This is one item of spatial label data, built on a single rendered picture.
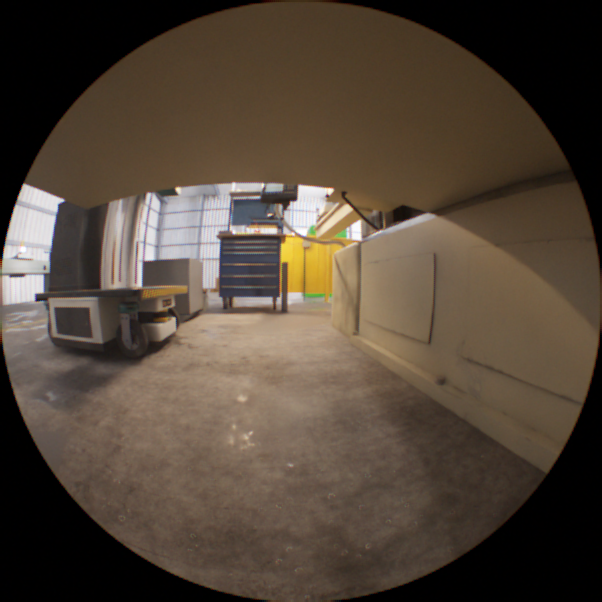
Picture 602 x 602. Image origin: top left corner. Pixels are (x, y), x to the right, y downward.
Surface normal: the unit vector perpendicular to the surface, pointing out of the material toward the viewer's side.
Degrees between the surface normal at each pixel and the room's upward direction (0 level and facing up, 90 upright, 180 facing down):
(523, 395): 90
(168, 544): 0
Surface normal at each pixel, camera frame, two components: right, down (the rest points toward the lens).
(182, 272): 0.18, 0.09
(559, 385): -0.98, 0.00
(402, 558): 0.02, -1.00
